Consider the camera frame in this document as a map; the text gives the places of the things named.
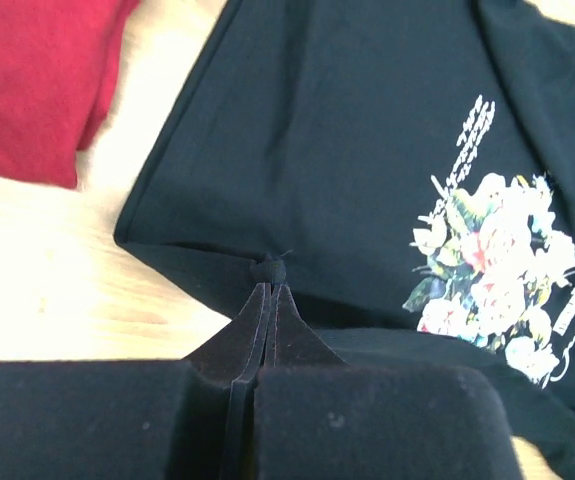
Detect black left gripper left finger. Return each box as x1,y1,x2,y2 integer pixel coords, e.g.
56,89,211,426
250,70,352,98
181,282,273,389

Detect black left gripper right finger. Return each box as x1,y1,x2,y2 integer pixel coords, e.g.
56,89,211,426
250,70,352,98
264,284,345,367

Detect black floral print t-shirt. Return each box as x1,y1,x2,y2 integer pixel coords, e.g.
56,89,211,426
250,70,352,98
114,1,575,479

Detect folded dark red t-shirt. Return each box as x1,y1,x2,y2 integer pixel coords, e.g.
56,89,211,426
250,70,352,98
0,0,138,189

